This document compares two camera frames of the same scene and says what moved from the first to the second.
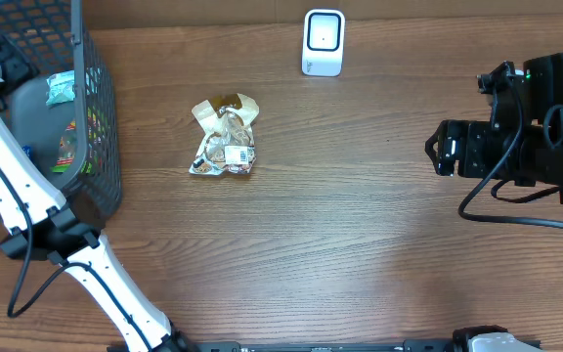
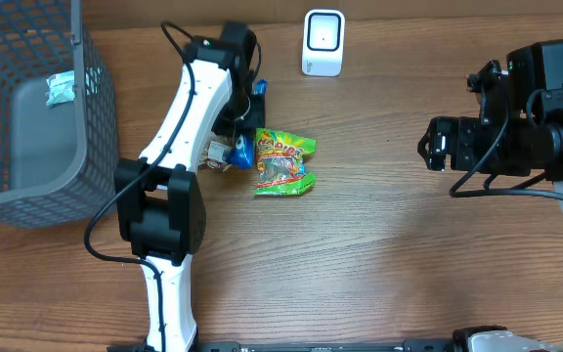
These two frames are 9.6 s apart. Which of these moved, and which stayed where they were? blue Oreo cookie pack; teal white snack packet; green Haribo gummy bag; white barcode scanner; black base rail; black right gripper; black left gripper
Moved: green Haribo gummy bag; blue Oreo cookie pack; black left gripper
Stayed: black base rail; white barcode scanner; teal white snack packet; black right gripper
